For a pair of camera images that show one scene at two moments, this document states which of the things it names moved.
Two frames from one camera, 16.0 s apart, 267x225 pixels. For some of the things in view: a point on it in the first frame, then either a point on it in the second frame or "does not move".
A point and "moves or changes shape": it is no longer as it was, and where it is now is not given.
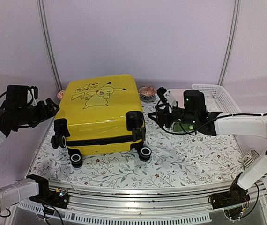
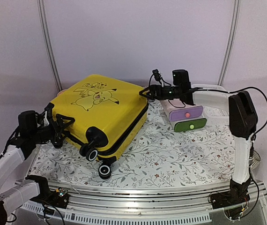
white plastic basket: [216, 99] does not move
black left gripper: [45, 114] → [60, 122]
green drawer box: [176, 127] does not move
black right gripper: [163, 114] → [152, 88]
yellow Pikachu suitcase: [100, 115] moves or changes shape
